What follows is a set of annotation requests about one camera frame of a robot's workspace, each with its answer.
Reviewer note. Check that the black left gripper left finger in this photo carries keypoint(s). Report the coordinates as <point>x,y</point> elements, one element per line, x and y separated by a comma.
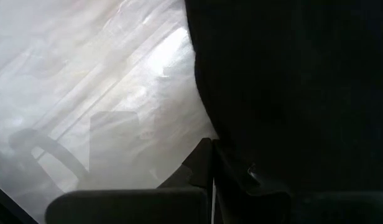
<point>126,207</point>

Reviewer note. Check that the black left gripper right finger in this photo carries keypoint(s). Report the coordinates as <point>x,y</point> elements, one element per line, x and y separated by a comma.
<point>303,208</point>

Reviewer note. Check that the black knit sweater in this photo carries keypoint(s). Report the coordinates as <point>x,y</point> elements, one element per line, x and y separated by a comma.
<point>288,77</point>

